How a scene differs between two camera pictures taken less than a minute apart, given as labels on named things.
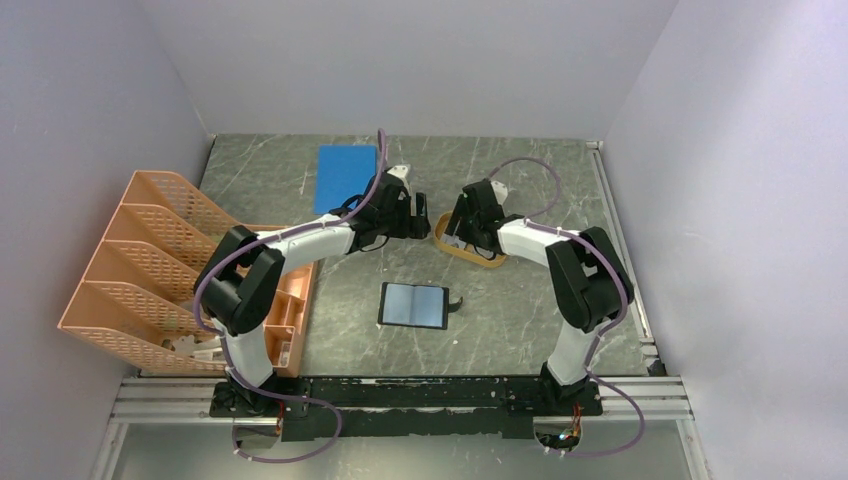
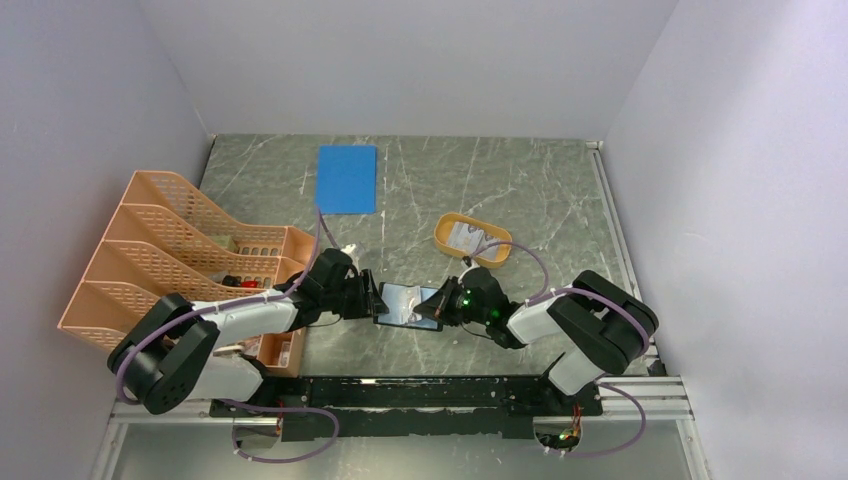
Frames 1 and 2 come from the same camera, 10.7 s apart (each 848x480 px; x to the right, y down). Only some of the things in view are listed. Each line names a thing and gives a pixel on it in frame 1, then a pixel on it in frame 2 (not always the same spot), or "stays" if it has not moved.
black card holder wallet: x=414 y=305 stays
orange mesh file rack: x=137 y=301 stays
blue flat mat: x=342 y=172 stays
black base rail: x=406 y=407 stays
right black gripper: x=461 y=211 -> x=433 y=306
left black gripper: x=413 y=226 -> x=371 y=295
